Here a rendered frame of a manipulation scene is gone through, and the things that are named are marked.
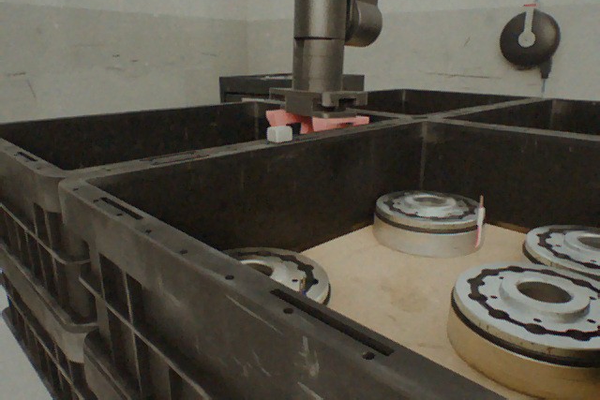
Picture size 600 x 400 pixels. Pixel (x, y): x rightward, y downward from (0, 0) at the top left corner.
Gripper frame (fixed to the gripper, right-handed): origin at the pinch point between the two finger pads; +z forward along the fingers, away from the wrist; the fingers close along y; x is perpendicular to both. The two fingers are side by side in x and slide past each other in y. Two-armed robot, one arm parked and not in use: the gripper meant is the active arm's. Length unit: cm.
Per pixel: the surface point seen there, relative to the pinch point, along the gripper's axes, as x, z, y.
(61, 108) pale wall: -42, 20, 323
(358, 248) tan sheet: 5.8, 4.3, -13.3
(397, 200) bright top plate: -0.4, 0.9, -12.4
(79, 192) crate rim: 29.4, -4.6, -14.8
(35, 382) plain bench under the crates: 30.3, 18.3, 4.3
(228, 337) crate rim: 28.4, -2.7, -28.9
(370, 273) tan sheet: 8.6, 4.5, -17.4
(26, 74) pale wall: -21, -3, 317
